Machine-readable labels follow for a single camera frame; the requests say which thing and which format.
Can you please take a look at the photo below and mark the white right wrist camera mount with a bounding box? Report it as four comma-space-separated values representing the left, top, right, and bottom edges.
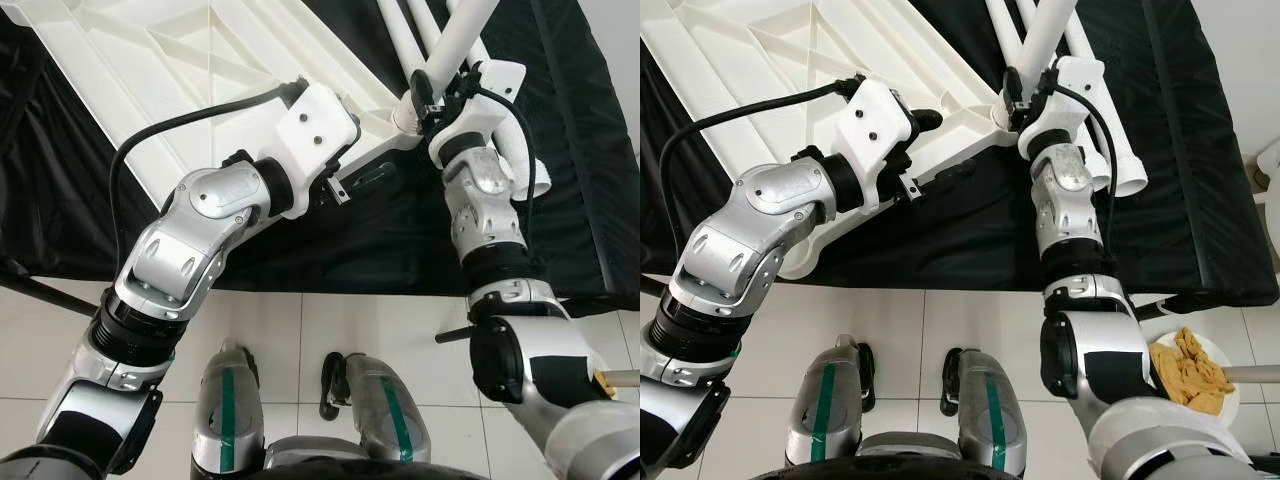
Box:
1018, 55, 1106, 151
428, 62, 526, 153

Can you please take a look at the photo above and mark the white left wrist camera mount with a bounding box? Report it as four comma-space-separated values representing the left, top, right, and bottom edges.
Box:
275, 82, 361, 189
835, 78, 919, 211

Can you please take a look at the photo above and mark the white round plate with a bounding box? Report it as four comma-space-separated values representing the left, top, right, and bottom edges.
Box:
1145, 330, 1241, 421

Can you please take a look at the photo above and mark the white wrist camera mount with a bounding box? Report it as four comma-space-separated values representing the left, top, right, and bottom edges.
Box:
835, 78, 919, 211
1018, 55, 1106, 151
428, 62, 526, 153
275, 82, 361, 189

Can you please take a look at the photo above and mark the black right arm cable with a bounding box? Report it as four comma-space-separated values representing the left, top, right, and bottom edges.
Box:
468, 85, 546, 291
1048, 82, 1121, 271

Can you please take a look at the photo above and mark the white rounded floor appliance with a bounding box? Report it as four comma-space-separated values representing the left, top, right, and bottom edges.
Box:
1253, 140, 1280, 191

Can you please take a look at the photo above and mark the white plastic table top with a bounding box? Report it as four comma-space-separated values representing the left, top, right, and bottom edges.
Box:
640, 0, 1021, 281
0, 0, 431, 201

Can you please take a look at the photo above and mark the black table cloth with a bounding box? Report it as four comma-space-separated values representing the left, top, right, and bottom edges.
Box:
0, 0, 641, 316
640, 0, 1280, 311

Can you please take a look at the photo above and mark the black robot waist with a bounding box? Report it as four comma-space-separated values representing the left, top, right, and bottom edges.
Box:
745, 440, 1101, 480
240, 438, 481, 480

